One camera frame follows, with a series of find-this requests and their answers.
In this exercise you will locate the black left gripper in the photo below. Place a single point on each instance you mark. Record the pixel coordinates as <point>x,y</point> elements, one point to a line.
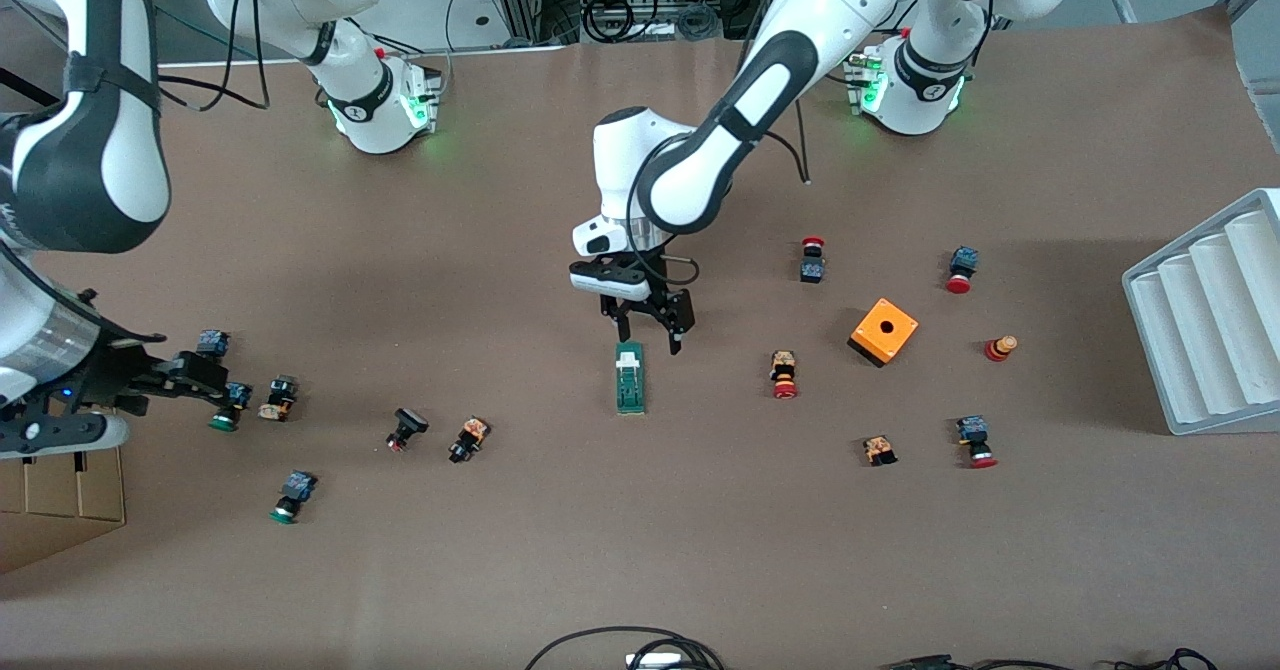
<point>652,310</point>

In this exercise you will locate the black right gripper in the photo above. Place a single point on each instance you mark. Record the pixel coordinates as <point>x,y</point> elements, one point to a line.
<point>108,376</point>

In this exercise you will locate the green circuit board module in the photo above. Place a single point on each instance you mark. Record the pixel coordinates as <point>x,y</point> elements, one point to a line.
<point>631,400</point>

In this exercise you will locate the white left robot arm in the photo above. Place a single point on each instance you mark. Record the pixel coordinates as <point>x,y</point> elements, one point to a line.
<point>800,10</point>

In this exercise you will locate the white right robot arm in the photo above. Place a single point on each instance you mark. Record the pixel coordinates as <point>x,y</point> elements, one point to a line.
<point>90,150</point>

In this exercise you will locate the green pushbutton blue block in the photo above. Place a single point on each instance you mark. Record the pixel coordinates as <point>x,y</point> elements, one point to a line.
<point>212,340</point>
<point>297,488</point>
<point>228,418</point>

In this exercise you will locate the red button orange block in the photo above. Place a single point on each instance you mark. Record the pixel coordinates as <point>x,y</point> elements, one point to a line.
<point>783,365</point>

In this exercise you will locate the red button black block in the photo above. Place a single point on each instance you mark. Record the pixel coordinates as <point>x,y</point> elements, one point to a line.
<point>812,270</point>

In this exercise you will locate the brown cardboard box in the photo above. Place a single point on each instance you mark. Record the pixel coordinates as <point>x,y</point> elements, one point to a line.
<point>50,500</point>

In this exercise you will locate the black button orange block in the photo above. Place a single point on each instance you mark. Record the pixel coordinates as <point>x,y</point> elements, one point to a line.
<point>472,435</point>

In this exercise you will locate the black square pushbutton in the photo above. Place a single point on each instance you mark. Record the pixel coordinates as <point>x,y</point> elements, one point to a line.
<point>410,420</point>

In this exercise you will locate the small orange black contact block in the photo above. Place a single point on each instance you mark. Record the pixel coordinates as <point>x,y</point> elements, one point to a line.
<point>879,449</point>

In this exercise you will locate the red button blue block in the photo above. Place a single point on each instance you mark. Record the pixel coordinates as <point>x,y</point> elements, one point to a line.
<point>972,432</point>
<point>964,260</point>

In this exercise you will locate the white plug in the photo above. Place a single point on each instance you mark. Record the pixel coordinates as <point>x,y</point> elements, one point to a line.
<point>655,660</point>

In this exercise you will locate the red orange knob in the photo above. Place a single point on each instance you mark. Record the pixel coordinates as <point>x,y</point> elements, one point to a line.
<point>998,350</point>

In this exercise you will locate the white panel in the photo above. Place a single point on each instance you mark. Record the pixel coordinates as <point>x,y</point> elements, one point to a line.
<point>500,10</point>

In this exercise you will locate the white ribbed tray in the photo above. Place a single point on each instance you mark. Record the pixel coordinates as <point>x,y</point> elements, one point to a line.
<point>1210,350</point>

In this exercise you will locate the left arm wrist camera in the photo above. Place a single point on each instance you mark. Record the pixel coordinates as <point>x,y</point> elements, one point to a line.
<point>610,280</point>

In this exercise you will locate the orange button enclosure box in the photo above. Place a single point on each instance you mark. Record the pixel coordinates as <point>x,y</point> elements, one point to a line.
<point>900,340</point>

